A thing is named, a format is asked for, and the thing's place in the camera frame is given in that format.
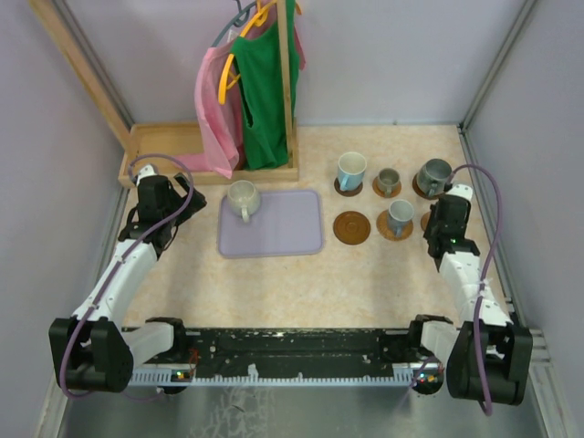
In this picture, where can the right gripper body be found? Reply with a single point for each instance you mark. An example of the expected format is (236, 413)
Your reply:
(433, 224)

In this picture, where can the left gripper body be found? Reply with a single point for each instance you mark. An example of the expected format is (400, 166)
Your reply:
(177, 202)

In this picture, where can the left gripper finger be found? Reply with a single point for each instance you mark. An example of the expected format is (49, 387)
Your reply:
(184, 181)
(196, 204)

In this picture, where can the grey blue printed mug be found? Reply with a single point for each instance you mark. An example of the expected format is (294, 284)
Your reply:
(400, 214)

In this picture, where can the dark green speckled mug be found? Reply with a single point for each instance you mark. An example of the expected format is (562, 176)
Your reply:
(433, 175)

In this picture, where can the small olive green cup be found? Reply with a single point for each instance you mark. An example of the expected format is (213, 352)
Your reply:
(388, 178)

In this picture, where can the brown grooved coaster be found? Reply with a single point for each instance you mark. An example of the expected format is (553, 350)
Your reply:
(421, 194)
(351, 228)

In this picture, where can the light blue mug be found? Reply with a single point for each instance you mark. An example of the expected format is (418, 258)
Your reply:
(351, 168)

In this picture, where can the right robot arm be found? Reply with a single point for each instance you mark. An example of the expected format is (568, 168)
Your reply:
(479, 319)

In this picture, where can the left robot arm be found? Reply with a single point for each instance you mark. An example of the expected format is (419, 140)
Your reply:
(118, 287)

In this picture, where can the light bamboo coaster right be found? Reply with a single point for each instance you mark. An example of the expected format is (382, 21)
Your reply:
(425, 220)

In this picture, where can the woven rattan coaster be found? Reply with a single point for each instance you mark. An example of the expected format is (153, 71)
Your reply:
(387, 233)

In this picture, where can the light wood coaster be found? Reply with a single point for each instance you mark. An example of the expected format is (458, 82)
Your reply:
(377, 189)

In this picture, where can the dark walnut coaster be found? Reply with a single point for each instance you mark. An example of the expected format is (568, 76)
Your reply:
(347, 193)

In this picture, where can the white speckled mug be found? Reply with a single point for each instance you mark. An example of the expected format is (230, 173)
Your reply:
(244, 199)

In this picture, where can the wooden rack base tray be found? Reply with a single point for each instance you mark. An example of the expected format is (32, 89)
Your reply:
(177, 138)

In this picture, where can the pink shirt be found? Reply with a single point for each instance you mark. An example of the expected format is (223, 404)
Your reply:
(221, 125)

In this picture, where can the lavender plastic tray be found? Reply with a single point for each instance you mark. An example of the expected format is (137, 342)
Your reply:
(288, 223)

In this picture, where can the green tank top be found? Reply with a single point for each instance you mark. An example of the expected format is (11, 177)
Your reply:
(264, 134)

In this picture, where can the grey blue hanger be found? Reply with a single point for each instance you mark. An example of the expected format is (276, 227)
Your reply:
(231, 30)

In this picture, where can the leaning wooden beam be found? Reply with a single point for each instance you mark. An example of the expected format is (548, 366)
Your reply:
(67, 36)

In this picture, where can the yellow hanger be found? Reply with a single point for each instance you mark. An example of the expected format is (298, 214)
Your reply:
(232, 68)

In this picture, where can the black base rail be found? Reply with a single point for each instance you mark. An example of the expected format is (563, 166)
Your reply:
(286, 353)

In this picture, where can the aluminium frame rail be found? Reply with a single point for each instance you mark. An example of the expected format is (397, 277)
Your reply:
(427, 376)

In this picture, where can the wooden rack post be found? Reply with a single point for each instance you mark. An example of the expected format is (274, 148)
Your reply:
(284, 62)

